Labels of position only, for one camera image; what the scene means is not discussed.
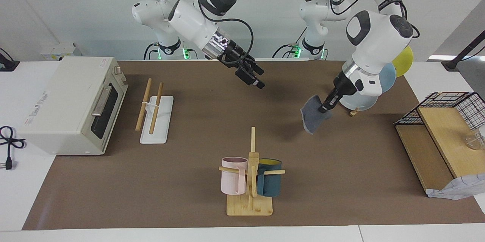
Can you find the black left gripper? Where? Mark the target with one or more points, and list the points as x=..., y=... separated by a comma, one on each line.
x=343, y=86

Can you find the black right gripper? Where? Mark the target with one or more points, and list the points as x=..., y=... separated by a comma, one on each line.
x=237, y=62

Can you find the purple and grey towel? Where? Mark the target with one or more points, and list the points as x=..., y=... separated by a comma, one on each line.
x=310, y=117

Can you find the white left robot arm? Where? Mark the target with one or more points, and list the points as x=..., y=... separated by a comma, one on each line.
x=379, y=37

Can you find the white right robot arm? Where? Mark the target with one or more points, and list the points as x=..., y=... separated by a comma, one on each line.
x=189, y=18

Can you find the wooden plate rack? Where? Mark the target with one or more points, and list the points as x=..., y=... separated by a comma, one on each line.
x=354, y=112

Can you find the white and wooden towel rack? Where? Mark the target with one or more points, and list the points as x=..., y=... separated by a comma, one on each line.
x=159, y=124

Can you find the grey plate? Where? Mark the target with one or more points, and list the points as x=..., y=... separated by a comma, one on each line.
x=360, y=103

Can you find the light blue plate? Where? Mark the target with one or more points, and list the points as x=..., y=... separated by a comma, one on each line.
x=388, y=77

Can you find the yellow plate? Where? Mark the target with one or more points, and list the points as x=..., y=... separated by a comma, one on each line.
x=403, y=62

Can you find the dark teal mug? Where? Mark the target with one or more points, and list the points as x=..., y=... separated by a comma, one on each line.
x=271, y=185

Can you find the wooden step shelf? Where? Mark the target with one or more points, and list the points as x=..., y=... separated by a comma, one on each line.
x=424, y=151

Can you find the pink mug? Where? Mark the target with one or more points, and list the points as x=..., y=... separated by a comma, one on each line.
x=229, y=181

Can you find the wooden mug tree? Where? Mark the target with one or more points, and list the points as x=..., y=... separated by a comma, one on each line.
x=261, y=208

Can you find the brown table mat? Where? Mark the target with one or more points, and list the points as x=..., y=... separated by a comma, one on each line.
x=189, y=181

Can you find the black stand pole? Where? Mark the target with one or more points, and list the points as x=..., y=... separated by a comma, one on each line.
x=452, y=63

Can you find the clear glass cup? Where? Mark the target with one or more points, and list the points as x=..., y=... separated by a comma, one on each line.
x=475, y=141

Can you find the white crumpled cloth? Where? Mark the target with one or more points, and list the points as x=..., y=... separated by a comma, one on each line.
x=462, y=189

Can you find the white toaster oven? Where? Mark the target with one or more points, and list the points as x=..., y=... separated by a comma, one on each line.
x=64, y=105

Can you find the white power box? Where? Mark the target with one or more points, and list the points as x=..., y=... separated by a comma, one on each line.
x=57, y=50

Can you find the black clamp mount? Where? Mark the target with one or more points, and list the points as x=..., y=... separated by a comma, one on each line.
x=7, y=66

